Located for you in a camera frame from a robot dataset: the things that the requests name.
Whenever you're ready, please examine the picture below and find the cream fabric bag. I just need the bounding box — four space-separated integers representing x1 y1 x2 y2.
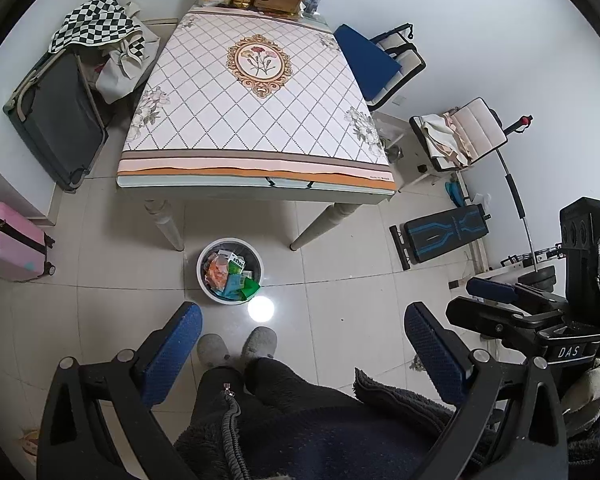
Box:
96 30 161 106

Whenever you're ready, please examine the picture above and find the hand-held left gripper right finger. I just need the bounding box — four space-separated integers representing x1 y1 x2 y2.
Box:
405 302 570 480

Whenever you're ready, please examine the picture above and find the padded chair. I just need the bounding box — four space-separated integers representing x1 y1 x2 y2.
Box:
409 97 508 181

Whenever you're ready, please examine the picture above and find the cream cloth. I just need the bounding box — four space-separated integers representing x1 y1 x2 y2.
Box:
420 112 476 168

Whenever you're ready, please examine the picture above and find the person's left leg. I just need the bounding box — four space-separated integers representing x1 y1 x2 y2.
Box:
191 366 247 461

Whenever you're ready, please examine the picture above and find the white rack frame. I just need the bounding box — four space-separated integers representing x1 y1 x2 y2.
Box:
450 240 533 291

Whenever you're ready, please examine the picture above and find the black and blue weight bench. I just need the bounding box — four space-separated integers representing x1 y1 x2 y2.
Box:
389 203 491 272

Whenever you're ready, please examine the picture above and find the orange wrapper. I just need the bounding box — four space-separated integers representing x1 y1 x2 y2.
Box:
205 254 232 292

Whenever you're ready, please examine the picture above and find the green packet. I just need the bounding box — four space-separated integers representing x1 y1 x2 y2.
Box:
223 275 262 302

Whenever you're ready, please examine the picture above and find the person's right leg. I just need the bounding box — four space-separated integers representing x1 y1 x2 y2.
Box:
244 357 343 413

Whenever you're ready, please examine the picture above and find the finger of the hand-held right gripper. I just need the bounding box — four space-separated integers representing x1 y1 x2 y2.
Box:
466 276 568 312
445 296 551 342

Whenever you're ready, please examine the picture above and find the pink suitcase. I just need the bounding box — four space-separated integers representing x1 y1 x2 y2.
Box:
0 201 57 283

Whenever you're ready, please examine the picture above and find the black and white checkered cloth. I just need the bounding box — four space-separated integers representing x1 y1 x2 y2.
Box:
48 0 146 58

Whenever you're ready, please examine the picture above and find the blue chair cushion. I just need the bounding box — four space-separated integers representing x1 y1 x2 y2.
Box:
333 23 402 102

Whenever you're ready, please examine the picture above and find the printed floral tablecloth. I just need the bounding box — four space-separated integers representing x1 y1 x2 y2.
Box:
117 4 398 196

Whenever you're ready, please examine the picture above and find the white table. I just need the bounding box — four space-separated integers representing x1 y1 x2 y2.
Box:
116 2 400 254

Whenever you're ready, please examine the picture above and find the grey slipper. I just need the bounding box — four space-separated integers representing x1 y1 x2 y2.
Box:
197 332 234 369
240 326 278 361

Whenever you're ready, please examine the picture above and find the black weight plate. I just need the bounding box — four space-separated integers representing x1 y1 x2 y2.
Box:
530 267 557 292

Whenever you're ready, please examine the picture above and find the person's leg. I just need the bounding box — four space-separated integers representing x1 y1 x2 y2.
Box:
191 366 247 461
244 357 343 413

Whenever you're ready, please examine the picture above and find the white round bin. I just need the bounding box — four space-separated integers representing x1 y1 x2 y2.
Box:
196 238 264 306

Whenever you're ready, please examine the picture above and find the grey open suitcase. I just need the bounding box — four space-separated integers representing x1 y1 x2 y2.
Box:
2 50 110 192

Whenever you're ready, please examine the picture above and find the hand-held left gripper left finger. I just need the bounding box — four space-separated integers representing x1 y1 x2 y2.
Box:
37 301 203 480

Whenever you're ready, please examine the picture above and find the person in dark clothes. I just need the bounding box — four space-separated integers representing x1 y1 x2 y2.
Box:
172 367 511 480

